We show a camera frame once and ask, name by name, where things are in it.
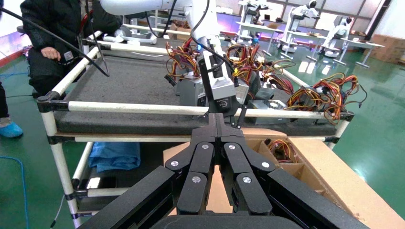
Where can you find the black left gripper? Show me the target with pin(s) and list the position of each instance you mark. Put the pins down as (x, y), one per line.
(224, 106)

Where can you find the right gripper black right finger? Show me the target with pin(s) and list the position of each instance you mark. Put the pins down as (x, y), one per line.
(235, 158)

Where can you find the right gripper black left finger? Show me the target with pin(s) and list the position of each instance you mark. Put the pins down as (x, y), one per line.
(202, 158)

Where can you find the brown cardboard box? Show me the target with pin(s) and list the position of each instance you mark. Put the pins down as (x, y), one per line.
(348, 189)

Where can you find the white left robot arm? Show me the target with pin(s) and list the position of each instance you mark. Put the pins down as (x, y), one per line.
(142, 6)

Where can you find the seated person's bare hand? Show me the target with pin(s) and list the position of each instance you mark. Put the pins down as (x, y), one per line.
(50, 53)

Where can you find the power supply with hexagonal grille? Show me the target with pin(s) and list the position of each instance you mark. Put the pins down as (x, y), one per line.
(269, 104)

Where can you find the dark mesh-sided power supply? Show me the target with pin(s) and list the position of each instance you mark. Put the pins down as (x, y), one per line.
(261, 88)

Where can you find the cardboard cell divider grid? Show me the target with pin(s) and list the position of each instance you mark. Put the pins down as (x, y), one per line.
(292, 167)

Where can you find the blue cloth on shelf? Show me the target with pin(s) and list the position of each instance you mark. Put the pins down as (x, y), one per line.
(114, 156)

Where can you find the white work table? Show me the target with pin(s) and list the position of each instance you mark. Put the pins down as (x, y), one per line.
(259, 27)
(364, 43)
(310, 35)

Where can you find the white humanoid robot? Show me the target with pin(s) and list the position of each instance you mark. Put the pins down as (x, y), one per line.
(303, 12)
(340, 30)
(250, 12)

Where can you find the black device with white label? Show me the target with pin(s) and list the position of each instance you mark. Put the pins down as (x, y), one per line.
(93, 183)

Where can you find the white machine base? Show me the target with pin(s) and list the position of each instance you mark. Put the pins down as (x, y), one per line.
(139, 39)

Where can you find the stacked brown cartons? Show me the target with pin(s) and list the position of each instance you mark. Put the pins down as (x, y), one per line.
(389, 47)

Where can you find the black handheld controller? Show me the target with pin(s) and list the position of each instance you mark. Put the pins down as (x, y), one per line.
(68, 57)

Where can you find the blue shoe cover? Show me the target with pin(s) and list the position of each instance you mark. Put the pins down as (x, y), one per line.
(9, 129)

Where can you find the person in black jacket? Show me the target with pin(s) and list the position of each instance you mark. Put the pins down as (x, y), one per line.
(63, 19)

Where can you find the black trouser leg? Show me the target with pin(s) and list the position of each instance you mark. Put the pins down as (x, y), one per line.
(3, 101)

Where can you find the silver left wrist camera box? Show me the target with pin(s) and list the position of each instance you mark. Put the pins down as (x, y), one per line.
(224, 88)

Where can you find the white pipe frame cart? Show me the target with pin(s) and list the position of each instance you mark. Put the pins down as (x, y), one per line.
(126, 108)

